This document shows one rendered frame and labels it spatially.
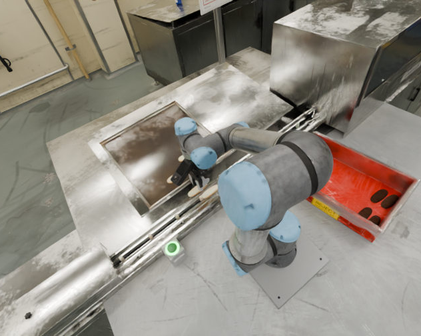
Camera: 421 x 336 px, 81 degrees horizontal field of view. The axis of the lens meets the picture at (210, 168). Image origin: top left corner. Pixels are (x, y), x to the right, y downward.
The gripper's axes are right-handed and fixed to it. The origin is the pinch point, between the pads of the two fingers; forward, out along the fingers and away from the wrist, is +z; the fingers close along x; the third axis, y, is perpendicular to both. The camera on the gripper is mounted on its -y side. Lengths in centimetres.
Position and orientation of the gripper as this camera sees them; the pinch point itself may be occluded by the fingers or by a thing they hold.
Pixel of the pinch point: (196, 187)
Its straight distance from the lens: 110.0
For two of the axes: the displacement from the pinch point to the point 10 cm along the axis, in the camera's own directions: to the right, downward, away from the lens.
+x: -6.3, -5.3, 5.6
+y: 7.6, -5.5, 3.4
